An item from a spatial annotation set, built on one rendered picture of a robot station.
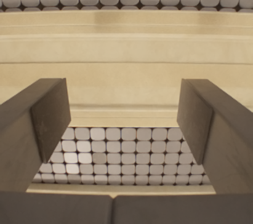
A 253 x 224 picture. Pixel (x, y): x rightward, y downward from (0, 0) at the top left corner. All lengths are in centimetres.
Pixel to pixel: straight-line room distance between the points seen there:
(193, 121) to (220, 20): 19
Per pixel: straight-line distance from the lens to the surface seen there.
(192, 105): 16
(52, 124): 17
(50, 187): 47
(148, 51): 29
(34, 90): 17
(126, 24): 28
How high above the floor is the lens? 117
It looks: 68 degrees down
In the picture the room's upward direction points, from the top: 179 degrees counter-clockwise
